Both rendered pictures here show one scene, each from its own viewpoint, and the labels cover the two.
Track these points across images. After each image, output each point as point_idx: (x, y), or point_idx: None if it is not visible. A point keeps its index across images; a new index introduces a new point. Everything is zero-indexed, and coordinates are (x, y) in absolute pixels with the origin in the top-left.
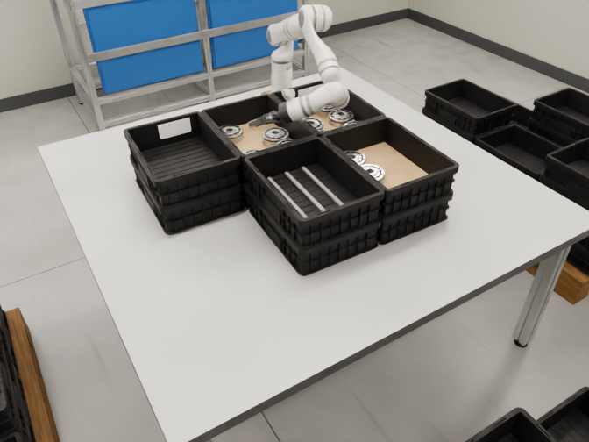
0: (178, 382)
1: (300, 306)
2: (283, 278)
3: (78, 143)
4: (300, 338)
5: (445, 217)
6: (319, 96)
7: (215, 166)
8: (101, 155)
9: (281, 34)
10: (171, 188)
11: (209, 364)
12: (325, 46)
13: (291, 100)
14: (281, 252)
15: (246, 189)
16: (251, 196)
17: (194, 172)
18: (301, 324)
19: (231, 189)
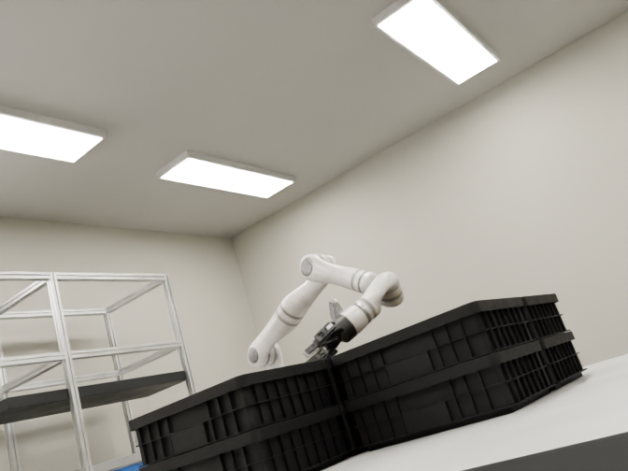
0: (517, 446)
1: (553, 405)
2: (492, 421)
3: None
4: (605, 394)
5: (584, 368)
6: (375, 289)
7: (302, 363)
8: None
9: (275, 329)
10: (258, 394)
11: (531, 433)
12: (349, 266)
13: (343, 310)
14: (456, 421)
15: (343, 419)
16: (360, 404)
17: (281, 367)
18: (581, 399)
19: (329, 408)
